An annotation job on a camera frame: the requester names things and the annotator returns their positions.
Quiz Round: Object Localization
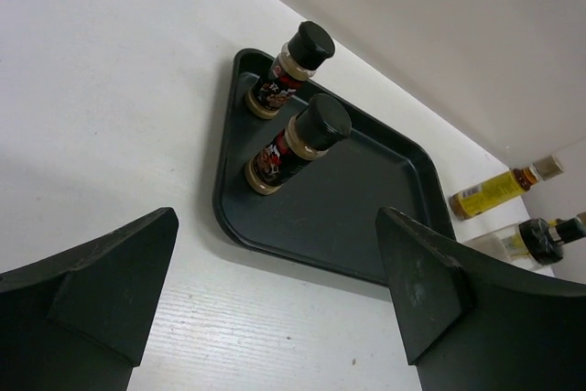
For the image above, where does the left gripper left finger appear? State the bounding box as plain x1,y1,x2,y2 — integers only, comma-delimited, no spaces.
1,207,179,390

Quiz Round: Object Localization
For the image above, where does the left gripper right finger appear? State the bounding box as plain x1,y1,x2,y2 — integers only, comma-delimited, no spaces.
375,208,585,390

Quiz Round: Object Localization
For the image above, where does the white shaker black cap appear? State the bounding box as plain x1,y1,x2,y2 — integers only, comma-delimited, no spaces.
463,219,564,271

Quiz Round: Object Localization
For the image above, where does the black-capped spice jar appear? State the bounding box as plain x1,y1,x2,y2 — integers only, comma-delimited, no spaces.
244,21,335,120
244,93,352,196

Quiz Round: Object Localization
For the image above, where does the black rectangular tray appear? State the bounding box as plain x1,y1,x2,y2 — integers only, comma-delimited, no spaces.
212,49,454,285

